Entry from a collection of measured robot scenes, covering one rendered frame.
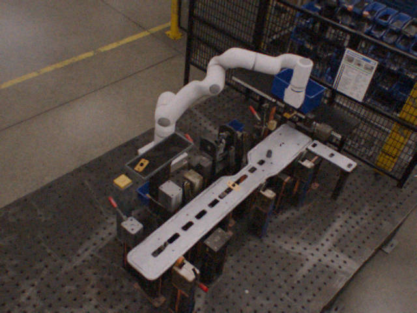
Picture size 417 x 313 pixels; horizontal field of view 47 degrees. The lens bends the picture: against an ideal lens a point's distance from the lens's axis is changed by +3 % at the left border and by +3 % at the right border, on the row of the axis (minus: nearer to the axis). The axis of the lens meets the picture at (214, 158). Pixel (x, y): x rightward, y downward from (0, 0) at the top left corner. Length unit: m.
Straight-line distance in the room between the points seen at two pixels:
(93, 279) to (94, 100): 2.48
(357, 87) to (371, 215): 0.79
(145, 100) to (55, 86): 0.87
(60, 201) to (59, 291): 0.57
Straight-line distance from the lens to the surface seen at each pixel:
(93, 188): 2.92
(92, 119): 4.48
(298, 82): 2.53
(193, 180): 2.44
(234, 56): 2.43
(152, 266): 2.21
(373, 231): 3.00
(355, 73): 3.06
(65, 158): 4.12
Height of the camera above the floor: 2.86
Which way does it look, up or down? 44 degrees down
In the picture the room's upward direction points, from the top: 9 degrees clockwise
